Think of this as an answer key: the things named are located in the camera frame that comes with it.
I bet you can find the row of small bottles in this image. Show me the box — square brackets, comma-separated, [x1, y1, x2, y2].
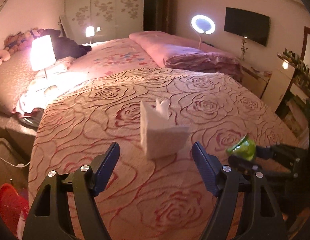
[283, 47, 310, 90]

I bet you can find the wooden framed mirror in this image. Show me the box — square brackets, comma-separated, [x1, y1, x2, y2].
[303, 26, 310, 65]

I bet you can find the black wall television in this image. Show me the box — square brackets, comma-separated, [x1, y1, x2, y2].
[224, 7, 270, 47]

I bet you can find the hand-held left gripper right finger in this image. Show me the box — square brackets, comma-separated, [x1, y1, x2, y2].
[192, 141, 288, 240]

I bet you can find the pink patterned pillow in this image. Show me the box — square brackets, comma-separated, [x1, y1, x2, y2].
[45, 56, 75, 73]

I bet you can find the small table lamp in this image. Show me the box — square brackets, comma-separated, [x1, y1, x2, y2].
[85, 26, 95, 45]

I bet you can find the pink plush toy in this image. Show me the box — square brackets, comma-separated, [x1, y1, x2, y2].
[0, 49, 11, 67]

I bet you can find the artificial rose stem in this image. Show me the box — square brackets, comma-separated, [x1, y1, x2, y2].
[239, 37, 247, 60]

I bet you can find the white lamp cable with switch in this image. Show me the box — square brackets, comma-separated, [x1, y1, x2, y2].
[0, 155, 31, 167]

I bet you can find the brown upholstered bed frame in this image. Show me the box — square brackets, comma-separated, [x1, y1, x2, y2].
[0, 110, 43, 165]

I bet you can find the white tissue pack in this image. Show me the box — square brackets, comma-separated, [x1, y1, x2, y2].
[140, 98, 190, 159]

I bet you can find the dark wooden door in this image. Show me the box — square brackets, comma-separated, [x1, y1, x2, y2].
[144, 0, 169, 34]

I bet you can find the low white cabinet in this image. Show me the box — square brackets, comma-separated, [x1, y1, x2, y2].
[241, 62, 273, 99]

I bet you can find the red plastic mesh basket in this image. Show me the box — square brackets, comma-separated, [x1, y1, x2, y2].
[0, 183, 30, 238]

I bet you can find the brown teddy bear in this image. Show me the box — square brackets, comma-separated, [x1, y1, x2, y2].
[3, 31, 30, 54]

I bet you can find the grey mattress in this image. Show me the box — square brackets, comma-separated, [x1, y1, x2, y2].
[18, 107, 45, 128]

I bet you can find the green wrapper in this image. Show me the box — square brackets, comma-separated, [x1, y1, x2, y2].
[225, 134, 257, 162]

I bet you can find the floral sliding door wardrobe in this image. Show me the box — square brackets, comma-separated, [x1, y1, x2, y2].
[63, 0, 145, 45]

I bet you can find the multicoloured plush toy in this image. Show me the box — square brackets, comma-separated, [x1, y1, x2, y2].
[25, 27, 44, 40]

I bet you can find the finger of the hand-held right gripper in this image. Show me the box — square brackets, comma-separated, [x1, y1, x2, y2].
[228, 155, 264, 175]
[255, 144, 283, 159]

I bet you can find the pink folded quilt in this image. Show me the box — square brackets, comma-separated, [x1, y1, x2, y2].
[129, 31, 243, 80]

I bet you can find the white dressing table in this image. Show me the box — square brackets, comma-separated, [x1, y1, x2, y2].
[261, 52, 310, 138]

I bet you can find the pink floral bed sheet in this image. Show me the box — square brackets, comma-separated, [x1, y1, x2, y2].
[13, 38, 168, 115]

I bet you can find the dark purple plush toy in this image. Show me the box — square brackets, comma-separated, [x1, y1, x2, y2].
[45, 29, 92, 58]

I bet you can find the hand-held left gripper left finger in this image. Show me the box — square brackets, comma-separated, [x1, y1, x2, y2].
[22, 141, 120, 240]

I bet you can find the white ring light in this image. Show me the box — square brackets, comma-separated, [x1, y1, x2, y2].
[191, 15, 216, 49]

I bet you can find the table lamp with white shade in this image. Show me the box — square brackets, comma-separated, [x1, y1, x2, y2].
[30, 34, 58, 93]

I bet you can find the beige rose patterned blanket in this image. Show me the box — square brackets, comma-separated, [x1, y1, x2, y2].
[27, 67, 306, 240]

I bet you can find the brown patterned headboard cushion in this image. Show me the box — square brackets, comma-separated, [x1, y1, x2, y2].
[0, 47, 40, 115]

